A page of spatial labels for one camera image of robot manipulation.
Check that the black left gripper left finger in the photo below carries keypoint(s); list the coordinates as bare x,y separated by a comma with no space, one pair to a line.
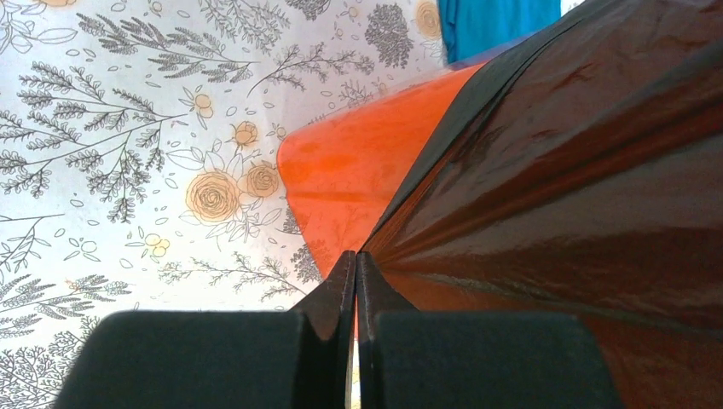
299,358

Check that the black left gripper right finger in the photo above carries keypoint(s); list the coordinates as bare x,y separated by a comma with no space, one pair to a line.
464,359

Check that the black plastic trash bag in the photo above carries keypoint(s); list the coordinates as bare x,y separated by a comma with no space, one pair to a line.
581,171

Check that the orange plastic trash bin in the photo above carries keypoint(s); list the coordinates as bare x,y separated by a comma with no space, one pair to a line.
341,173

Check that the floral patterned table mat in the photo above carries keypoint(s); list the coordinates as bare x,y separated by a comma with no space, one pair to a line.
138,156

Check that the bright blue cloth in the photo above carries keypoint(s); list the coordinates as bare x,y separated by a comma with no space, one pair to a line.
470,27

